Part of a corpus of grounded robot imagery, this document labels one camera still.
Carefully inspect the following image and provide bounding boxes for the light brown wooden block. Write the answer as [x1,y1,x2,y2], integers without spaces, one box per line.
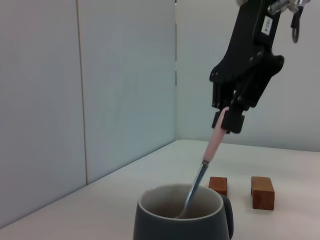
[250,176,275,210]

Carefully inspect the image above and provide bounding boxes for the dark grey ceramic cup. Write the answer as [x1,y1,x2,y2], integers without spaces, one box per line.
[132,183,235,240]

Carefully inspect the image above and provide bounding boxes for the thin pull ring cord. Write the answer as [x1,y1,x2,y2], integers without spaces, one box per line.
[290,4,302,44]

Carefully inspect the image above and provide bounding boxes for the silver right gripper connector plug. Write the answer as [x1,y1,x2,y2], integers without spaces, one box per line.
[267,0,310,13]

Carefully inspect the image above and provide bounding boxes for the dark stained wooden block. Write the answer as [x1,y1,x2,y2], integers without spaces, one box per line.
[208,176,228,197]

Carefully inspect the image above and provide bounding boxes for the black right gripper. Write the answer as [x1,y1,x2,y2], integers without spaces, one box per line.
[209,0,285,135]

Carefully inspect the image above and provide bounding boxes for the pink handled metal spoon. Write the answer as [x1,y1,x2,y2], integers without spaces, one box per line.
[174,106,230,220]

